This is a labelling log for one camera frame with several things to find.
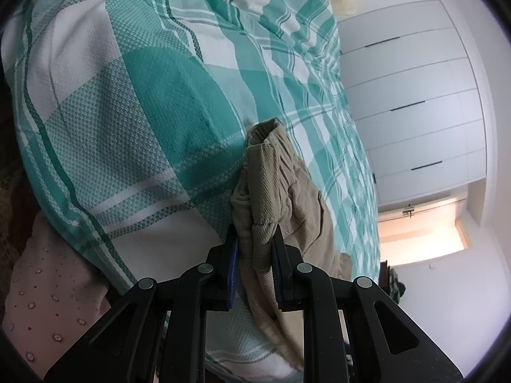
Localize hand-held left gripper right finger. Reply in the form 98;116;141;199
271;225;466;383

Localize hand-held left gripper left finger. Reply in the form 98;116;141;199
43;223;240;383

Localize khaki pants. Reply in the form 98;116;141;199
229;117;353;370

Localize pink dotted pajama pants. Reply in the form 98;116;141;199
2;211;112;379

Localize dark wooden dresser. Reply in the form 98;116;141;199
379;261;394;288

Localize pile of clothes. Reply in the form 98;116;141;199
389;268;407;304

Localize white door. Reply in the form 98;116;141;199
377;193;468;224

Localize green plaid bed sheet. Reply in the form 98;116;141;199
0;0;382;376

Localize white wardrobe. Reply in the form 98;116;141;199
337;0;490;208

